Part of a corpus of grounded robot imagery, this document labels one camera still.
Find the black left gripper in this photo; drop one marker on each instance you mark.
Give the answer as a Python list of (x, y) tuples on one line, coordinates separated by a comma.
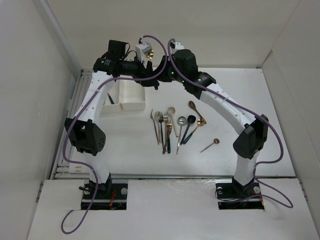
[(143, 72)]

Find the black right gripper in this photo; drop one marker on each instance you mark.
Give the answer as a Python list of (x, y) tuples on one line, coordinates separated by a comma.
[(161, 66)]

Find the rose gold slim fork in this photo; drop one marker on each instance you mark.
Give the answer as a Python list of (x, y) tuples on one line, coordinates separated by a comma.
[(154, 125)]

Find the silver round spoon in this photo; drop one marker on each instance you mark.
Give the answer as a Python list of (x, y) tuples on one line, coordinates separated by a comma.
[(182, 121)]

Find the black spoon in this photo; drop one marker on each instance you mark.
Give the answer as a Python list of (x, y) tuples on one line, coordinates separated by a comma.
[(190, 120)]

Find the small copper spoon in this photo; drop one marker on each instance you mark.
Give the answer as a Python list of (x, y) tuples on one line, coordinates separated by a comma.
[(215, 142)]

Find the gold spoon dark green handle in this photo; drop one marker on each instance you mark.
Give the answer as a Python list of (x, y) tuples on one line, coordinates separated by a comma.
[(150, 54)]

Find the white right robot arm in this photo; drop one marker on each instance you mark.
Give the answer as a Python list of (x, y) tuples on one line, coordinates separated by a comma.
[(251, 128)]

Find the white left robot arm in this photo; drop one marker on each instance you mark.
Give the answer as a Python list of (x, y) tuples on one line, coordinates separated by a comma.
[(83, 131)]

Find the white right bin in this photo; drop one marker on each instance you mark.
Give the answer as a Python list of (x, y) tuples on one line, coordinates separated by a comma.
[(132, 96)]

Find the white bin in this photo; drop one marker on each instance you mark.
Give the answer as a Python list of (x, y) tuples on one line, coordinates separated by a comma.
[(132, 96), (112, 101)]

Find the silver fork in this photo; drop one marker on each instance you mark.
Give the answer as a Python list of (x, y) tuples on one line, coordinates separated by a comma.
[(165, 121), (159, 129)]

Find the white left bin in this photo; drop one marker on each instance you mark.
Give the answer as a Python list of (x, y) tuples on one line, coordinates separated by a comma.
[(112, 101)]

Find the black fork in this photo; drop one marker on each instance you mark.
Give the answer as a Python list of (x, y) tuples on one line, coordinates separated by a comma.
[(161, 119)]

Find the copper fork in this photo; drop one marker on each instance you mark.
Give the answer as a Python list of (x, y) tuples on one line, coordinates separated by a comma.
[(169, 130)]

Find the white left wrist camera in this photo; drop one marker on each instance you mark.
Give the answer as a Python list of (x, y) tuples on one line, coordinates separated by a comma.
[(141, 50)]

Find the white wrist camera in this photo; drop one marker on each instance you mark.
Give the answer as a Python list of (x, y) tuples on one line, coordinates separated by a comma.
[(176, 46), (141, 50)]

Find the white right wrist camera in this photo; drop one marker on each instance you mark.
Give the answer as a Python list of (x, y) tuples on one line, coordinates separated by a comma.
[(176, 46)]

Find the gold fork green handle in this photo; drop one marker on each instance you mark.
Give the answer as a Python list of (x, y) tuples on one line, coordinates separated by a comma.
[(169, 147)]

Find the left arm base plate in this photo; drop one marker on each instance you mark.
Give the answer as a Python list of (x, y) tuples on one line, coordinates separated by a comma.
[(114, 199)]

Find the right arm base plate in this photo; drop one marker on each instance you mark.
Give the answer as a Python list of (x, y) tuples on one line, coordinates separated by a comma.
[(231, 199)]

